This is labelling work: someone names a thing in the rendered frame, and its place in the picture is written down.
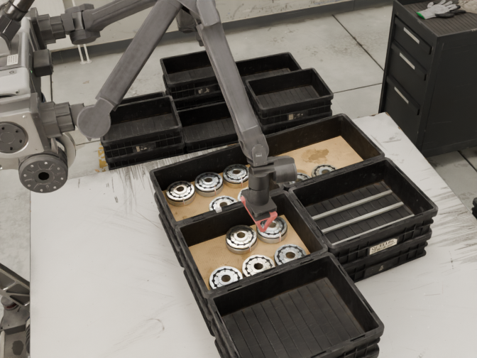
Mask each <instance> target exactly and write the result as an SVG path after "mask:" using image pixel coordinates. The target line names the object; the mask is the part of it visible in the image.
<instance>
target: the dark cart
mask: <svg viewBox="0 0 477 358"><path fill-rule="evenodd" d="M433 1H434V2H436V4H438V3H440V2H441V1H442V0H393V11H392V16H391V22H390V31H389V37H388V46H387V52H386V57H385V67H384V73H383V82H382V88H381V93H380V103H379V108H378V113H383V112H387V113H388V114H389V115H390V117H391V118H392V119H393V121H394V122H395V123H396V124H397V125H398V126H399V127H400V128H401V130H402V131H403V132H404V133H405V135H406V136H407V137H408V139H409V140H411V142H412V143H413V144H414V145H415V146H416V148H417V149H418V150H419V151H420V153H421V154H422V155H423V156H424V157H425V158H428V157H432V156H437V155H441V154H444V153H450V152H453V151H459V150H462V149H466V148H471V147H475V146H477V13H468V12H466V13H455V14H454V15H455V16H452V17H433V18H428V19H423V18H422V17H420V16H419V15H418V14H417V12H419V11H423V10H426V9H427V5H428V4H429V3H430V2H433Z"/></svg>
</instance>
